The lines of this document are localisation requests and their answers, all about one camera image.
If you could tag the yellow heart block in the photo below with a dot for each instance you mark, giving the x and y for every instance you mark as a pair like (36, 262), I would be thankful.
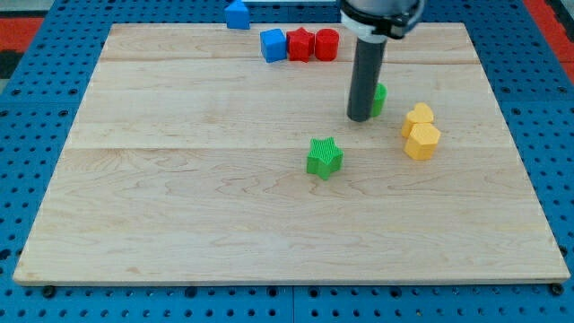
(420, 114)

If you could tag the red cylinder block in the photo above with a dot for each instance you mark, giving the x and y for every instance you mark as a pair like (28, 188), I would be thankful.
(326, 44)

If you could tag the light wooden board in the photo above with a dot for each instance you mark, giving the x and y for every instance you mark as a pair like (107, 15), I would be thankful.
(186, 165)

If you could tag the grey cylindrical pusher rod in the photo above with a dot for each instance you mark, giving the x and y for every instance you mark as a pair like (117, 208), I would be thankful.
(368, 58)

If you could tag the yellow hexagon block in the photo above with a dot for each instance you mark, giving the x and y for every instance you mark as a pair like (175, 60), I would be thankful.
(422, 141)

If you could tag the green cylinder block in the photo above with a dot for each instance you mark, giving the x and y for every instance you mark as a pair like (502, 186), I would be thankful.
(379, 99)

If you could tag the blue triangle block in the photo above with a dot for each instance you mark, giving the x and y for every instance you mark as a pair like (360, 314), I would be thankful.
(237, 16)

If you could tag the red star block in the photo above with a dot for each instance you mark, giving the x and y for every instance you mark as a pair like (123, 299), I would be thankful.
(300, 44)

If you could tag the green star block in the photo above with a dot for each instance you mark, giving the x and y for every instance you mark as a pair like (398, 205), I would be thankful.
(324, 157)

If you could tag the blue cube block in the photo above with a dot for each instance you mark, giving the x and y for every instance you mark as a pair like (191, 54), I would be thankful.
(273, 45)

